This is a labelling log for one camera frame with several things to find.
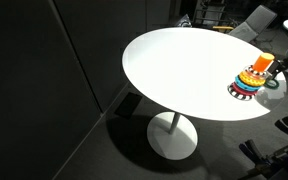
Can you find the white table pedestal base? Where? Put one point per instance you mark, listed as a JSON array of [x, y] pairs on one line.
[[172, 136]]

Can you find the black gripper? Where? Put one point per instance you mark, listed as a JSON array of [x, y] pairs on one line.
[[278, 66]]

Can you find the black floor plate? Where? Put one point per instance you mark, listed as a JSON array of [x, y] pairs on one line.
[[128, 105]]

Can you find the grey office chair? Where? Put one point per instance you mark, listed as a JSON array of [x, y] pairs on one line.
[[254, 25]]

